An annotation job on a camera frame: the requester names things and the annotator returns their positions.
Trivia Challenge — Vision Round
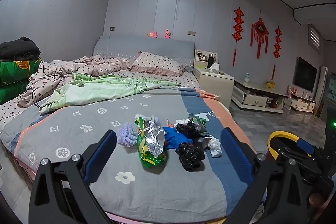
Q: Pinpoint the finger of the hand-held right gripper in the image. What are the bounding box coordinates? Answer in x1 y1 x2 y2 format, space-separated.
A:
277 144 302 162
295 138 315 157

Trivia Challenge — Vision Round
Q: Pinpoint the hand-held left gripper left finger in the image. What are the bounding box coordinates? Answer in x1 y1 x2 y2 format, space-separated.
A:
28 130 118 224

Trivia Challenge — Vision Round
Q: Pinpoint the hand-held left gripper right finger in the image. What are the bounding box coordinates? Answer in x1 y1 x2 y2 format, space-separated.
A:
220 127 313 224

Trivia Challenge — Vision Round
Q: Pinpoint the yellow rimmed trash bin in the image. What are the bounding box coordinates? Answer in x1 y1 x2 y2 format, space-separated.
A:
266 131 314 161

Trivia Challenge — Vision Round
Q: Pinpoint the purple pompom ball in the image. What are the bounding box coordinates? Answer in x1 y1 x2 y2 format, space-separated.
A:
117 122 137 146

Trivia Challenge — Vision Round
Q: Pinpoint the black plastic bag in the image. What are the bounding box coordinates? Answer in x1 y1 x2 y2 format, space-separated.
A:
175 142 205 171
175 121 201 139

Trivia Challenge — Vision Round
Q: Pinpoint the large green foil snack bag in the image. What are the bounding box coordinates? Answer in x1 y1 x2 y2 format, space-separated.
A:
134 116 168 169

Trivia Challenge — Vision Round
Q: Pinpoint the small green snack packet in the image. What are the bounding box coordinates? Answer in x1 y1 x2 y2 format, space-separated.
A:
188 116 208 132

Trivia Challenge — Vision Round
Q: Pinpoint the blue plastic bag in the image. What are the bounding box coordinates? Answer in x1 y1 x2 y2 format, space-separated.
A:
163 126 195 151

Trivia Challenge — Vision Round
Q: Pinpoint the person's right hand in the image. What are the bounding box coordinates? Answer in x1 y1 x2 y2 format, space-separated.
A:
308 193 326 208

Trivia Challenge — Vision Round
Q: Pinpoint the cream low drawer cabinet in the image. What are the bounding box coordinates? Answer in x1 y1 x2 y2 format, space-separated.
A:
285 93 317 113

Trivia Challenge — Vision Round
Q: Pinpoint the grey cabinet with painted panel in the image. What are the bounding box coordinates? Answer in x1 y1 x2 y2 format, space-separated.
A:
321 74 336 119

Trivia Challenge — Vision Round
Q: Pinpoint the cream television stand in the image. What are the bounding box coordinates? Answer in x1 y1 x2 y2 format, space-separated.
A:
231 79 289 115

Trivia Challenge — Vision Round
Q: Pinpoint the white standing air conditioner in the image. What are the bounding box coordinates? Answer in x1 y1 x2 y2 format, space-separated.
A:
318 66 328 115

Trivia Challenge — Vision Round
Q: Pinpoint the light green blanket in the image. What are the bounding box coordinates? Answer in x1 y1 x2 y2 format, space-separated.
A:
39 73 181 113

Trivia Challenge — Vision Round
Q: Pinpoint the cream nightstand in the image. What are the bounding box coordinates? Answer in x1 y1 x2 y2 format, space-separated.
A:
193 67 235 109

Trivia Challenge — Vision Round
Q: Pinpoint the pink dotted quilt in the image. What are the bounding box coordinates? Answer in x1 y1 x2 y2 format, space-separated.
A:
18 55 132 107

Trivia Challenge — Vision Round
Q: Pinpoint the pink dotted pillow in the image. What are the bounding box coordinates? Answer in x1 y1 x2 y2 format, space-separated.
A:
130 51 185 78

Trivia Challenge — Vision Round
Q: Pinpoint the green folded quilt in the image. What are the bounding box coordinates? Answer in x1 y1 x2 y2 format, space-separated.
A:
0 59 42 105

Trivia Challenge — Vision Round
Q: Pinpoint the grey upholstered headboard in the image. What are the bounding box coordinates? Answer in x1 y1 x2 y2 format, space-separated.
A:
93 34 196 67

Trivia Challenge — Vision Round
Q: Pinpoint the red diamond knot ornament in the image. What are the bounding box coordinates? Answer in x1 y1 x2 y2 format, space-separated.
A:
250 10 270 59

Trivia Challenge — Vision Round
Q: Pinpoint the black wall television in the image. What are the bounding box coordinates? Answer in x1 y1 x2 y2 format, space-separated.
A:
293 56 318 93

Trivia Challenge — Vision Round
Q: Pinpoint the black cable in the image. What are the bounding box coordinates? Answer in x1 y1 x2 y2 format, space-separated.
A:
16 52 76 107

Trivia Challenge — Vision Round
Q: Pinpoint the red knot string ornament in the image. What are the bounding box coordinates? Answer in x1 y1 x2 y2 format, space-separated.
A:
231 7 245 67
272 27 282 80

